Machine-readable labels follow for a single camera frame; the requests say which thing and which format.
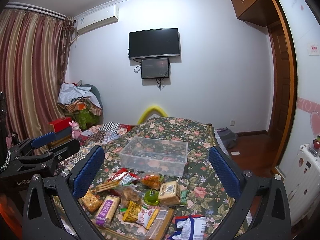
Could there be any packaged sliced bread loaf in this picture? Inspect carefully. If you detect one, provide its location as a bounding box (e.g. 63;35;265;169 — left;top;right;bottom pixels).
158;181;181;206

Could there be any breadstick pack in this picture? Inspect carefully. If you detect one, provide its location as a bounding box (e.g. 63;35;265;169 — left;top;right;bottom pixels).
90;180;120;194

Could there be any floral green bedspread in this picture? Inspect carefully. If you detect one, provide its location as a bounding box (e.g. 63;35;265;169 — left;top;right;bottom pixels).
53;116;253;240

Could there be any pink plush toy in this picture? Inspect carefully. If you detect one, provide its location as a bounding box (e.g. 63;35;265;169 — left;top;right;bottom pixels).
69;120;82;139

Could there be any black wall television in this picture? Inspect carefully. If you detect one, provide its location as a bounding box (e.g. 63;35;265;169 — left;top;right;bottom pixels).
129;28;181;60

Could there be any walnut cookie bag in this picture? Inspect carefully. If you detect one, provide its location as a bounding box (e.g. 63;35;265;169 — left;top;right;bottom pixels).
120;186;142;208

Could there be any patchwork checkered quilt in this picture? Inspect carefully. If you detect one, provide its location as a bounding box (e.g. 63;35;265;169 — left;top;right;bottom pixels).
54;122;134;175

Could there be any small black wall monitor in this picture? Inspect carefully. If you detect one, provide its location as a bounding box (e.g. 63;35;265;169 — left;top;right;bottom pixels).
141;57;170;79

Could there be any yellow white snack packet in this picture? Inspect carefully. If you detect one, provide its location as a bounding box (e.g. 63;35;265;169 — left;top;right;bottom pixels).
123;201;159;230

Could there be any orange cracker pack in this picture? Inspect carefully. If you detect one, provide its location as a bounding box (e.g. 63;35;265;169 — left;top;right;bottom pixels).
79;190;103;212

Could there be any red box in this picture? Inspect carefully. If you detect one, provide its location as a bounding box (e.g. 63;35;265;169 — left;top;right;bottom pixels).
47;117;72;133

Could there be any wooden overhead cabinet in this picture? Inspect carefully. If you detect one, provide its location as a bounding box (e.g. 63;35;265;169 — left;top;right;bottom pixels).
231;0;285;27

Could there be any yellow foam tube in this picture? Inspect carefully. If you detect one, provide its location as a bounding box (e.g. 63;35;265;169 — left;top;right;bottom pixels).
137;105;168;125

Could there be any clear plastic storage bin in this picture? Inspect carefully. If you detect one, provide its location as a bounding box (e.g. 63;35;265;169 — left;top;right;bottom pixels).
119;137;188;177

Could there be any green small snack packet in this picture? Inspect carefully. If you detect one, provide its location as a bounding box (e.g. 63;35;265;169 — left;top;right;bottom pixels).
180;190;188;206

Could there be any striped red gold curtain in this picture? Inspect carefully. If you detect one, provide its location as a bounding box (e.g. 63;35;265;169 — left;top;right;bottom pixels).
1;9;75;141

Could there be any grey backpack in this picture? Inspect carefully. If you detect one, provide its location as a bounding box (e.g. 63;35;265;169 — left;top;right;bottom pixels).
216;128;238;149

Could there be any pile of clothes and bags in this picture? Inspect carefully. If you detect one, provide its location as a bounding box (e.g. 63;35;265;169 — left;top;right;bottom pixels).
57;82;103;131

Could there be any blue white red snack bag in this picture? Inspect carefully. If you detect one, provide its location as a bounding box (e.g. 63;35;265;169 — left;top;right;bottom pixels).
167;215;207;240

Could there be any purple cracker package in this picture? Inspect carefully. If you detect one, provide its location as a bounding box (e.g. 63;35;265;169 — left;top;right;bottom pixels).
94;196;120;228

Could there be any long biscuit sleeve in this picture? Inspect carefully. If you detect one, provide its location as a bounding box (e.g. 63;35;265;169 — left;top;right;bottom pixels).
144;206;175;240

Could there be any orange fried snack bag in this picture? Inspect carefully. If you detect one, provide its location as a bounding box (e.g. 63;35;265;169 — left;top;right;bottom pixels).
136;172;164;190

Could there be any white air conditioner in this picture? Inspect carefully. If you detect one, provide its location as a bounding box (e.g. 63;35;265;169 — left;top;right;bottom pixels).
76;5;119;35

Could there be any green jelly cup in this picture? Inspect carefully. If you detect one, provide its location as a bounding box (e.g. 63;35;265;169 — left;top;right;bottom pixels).
144;189;159;206

